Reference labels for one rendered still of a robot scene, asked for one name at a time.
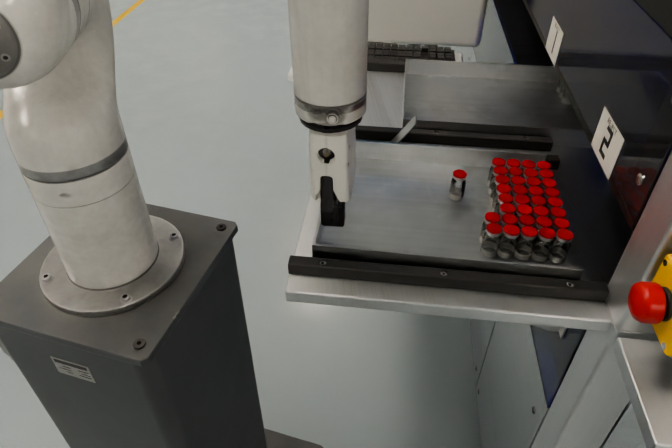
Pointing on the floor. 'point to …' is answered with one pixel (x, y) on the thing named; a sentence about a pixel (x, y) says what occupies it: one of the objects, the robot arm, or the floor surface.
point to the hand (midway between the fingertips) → (333, 211)
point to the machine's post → (597, 417)
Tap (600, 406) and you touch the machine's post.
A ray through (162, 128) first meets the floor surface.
